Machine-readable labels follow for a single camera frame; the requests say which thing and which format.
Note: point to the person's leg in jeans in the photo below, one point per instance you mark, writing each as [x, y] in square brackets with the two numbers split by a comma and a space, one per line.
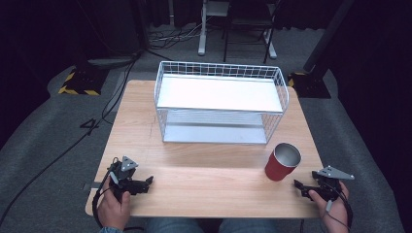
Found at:
[247, 226]
[173, 226]

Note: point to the red metal cup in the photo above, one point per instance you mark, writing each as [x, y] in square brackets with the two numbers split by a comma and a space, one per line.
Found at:
[280, 165]

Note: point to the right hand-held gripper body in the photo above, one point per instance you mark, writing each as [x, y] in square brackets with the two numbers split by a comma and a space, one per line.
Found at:
[328, 184]

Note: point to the person's left leg in jeans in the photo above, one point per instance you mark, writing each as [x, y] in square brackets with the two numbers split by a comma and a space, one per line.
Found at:
[173, 226]

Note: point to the white desk frame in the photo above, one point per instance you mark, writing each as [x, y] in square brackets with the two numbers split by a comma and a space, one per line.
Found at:
[207, 29]

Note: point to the black slanted stand pole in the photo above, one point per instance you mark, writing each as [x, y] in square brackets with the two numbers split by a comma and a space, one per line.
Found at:
[327, 35]

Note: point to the black metal chair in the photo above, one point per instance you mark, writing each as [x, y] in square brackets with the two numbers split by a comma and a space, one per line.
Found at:
[249, 22]

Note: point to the person's right leg in jeans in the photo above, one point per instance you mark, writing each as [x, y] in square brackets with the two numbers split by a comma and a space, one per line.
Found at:
[247, 226]

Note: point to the black yellow striped base plate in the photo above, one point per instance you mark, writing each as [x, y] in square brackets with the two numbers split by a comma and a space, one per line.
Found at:
[82, 81]
[311, 85]

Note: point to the person's left hand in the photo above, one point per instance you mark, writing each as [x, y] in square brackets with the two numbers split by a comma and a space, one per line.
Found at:
[111, 210]

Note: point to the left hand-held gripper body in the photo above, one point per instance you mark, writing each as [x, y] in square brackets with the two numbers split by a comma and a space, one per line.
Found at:
[124, 176]

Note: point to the person's left denim sleeve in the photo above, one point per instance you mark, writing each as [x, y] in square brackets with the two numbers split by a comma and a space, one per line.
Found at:
[110, 230]

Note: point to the black upright stand pole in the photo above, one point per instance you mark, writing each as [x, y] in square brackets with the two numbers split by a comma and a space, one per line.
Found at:
[141, 22]

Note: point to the person's right hand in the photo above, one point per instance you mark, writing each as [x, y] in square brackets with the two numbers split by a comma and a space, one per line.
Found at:
[335, 213]

